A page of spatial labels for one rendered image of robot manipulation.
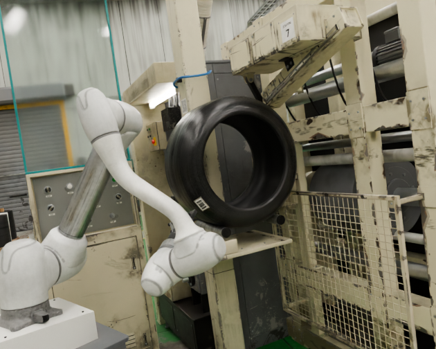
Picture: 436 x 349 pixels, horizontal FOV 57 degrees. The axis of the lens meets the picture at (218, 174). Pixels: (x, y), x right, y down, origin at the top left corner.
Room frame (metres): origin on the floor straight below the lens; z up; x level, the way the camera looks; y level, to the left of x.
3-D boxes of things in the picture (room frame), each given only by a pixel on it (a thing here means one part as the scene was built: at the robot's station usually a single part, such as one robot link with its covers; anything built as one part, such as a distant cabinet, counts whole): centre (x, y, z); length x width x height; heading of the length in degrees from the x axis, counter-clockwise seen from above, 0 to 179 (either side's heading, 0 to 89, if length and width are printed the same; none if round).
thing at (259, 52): (1.95, -0.38, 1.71); 0.61 x 0.25 x 0.15; 24
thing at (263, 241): (1.94, -0.06, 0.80); 0.37 x 0.36 x 0.02; 114
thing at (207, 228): (1.88, 0.07, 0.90); 0.35 x 0.05 x 0.05; 24
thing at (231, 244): (1.88, 0.07, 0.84); 0.36 x 0.09 x 0.06; 24
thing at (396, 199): (1.86, -0.45, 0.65); 0.90 x 0.02 x 0.70; 24
